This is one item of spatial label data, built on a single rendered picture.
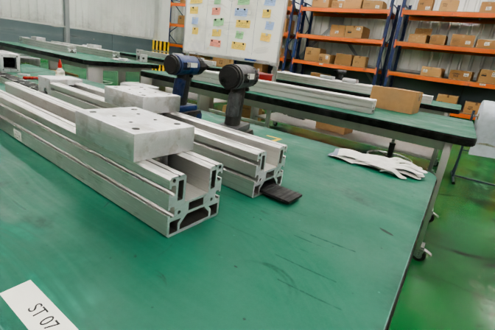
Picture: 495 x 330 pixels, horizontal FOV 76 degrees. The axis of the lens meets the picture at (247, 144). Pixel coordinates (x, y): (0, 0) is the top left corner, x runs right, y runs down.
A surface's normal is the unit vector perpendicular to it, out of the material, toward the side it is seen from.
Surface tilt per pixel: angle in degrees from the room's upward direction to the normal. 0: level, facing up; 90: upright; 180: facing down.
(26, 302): 0
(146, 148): 90
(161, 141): 90
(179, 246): 0
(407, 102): 89
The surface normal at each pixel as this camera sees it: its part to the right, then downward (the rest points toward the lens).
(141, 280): 0.13, -0.95
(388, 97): -0.63, 0.11
